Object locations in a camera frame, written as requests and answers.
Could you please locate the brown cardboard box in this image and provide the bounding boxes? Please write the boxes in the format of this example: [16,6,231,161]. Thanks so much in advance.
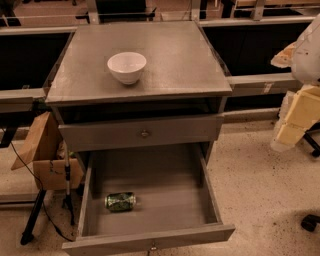
[10,111,85,191]

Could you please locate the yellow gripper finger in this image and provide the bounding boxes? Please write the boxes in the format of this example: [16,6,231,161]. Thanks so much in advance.
[270,85,320,152]

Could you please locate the black tripod stand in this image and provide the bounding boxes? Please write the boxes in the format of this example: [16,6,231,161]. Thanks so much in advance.
[20,156,75,245]

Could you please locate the black chair base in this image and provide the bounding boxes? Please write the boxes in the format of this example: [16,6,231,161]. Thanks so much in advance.
[303,123,320,158]

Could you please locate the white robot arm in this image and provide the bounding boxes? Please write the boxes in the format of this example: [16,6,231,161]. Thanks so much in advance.
[271,14,320,152]

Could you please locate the white ceramic bowl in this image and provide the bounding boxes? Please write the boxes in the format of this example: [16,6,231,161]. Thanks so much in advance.
[107,52,147,85]

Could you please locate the grey open middle drawer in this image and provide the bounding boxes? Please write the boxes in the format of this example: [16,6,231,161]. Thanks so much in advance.
[62,144,235,256]

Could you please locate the green soda can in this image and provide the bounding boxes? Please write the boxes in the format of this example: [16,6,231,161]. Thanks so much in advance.
[105,192,136,212]

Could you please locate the grey metal railing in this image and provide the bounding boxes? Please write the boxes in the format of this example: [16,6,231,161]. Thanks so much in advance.
[0,14,320,114]

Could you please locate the black cable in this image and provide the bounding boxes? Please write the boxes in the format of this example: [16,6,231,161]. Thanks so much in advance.
[9,141,74,243]

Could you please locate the black caster wheel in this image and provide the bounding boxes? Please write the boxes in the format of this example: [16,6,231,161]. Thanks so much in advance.
[301,215,320,232]

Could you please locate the grey top drawer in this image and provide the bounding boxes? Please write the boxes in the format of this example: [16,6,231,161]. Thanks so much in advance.
[59,114,224,152]

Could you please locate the grey wooden cabinet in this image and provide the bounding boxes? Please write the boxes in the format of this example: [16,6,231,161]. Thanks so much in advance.
[46,21,232,168]

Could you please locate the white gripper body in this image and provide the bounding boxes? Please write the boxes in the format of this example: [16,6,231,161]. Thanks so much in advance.
[271,42,296,68]

